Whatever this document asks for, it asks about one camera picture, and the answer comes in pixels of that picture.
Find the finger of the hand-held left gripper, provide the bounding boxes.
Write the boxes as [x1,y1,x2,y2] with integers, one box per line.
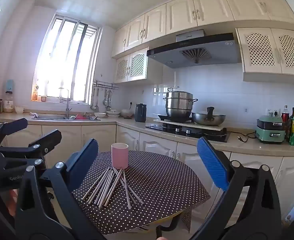
[0,118,28,147]
[0,129,62,171]

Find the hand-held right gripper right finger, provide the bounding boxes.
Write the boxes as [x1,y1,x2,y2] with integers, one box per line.
[189,136,282,240]

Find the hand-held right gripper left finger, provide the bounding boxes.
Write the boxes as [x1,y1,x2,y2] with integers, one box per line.
[15,138,107,240]

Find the bunch of wooden chopsticks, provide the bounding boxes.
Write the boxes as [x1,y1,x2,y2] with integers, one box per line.
[81,166,144,210]

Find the hanging metal utensils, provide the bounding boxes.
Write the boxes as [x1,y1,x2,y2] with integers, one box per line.
[102,89,112,112]

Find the steel sink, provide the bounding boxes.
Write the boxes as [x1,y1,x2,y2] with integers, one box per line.
[32,114,101,121]

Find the labelled glass jar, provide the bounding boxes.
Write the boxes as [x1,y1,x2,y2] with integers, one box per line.
[3,91,15,113]

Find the black glass cooktop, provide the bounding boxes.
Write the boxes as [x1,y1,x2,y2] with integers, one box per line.
[145,124,231,143]

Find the beige stove board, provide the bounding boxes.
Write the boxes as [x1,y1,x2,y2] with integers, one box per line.
[153,119,227,131]

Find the metal faucet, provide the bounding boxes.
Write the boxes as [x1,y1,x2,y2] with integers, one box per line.
[59,87,72,119]

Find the steel wok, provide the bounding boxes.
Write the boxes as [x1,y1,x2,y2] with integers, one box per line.
[191,107,226,126]

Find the brown polka dot tablecloth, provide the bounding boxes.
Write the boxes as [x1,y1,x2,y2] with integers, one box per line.
[72,150,211,235]

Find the hanging metal ladle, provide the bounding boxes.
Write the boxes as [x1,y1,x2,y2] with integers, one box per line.
[90,87,100,110]

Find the green electric cooker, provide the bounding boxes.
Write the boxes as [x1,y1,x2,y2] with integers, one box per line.
[255,115,286,144]

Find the steel steamer pot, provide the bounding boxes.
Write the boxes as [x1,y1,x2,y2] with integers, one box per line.
[163,87,199,117]

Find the black kettle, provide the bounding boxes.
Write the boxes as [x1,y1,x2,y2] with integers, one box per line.
[135,103,147,123]

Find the small lattice door cabinet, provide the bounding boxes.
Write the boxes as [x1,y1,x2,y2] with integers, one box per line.
[114,47,149,84]

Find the grey range hood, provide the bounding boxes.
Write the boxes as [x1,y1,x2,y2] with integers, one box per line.
[146,29,242,69]

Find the large lattice door cabinet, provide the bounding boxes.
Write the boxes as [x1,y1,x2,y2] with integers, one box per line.
[236,27,294,83]

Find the cream upper cabinets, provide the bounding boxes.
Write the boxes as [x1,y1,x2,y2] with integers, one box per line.
[111,0,294,58]

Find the black power cable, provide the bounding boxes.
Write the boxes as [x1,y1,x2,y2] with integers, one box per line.
[237,131,257,143]

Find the black table frame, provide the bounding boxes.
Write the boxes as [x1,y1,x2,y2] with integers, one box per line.
[156,211,184,239]

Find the metal utensil rail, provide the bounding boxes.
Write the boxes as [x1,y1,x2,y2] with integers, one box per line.
[93,80,119,90]

